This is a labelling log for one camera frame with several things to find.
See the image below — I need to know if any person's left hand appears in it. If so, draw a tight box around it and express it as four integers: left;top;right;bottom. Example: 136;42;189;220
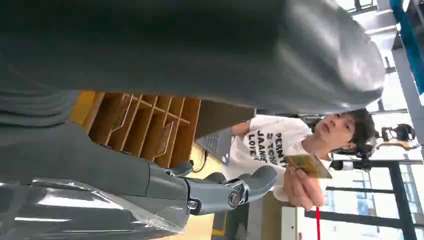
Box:
283;167;326;212

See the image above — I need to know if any person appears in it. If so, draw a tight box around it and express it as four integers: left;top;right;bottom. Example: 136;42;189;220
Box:
221;108;379;212

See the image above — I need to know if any blue beam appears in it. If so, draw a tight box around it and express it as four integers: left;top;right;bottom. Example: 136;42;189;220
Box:
389;0;424;95

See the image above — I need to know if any clear plastic film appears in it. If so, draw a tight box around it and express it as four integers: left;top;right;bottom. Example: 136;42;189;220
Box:
31;178;190;235

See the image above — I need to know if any brown card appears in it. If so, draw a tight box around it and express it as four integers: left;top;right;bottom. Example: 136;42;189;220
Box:
110;94;134;133
153;120;175;159

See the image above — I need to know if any red barrier belt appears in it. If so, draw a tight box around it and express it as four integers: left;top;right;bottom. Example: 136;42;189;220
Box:
314;205;322;240

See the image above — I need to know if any wooden card box with dividers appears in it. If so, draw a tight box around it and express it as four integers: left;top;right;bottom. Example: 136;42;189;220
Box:
69;90;202;169

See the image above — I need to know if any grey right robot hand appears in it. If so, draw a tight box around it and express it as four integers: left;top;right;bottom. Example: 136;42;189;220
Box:
0;0;387;240

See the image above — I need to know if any black metal frame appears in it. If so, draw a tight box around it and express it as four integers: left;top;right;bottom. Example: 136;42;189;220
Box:
304;159;424;240

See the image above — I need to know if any black device on stand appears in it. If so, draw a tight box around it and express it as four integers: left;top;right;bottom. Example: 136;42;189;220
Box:
380;123;422;152

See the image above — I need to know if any grey laptop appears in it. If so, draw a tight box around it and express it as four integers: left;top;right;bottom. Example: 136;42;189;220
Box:
194;99;257;166

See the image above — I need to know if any black laptop power cable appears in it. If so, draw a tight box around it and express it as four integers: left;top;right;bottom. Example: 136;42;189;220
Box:
189;149;210;174

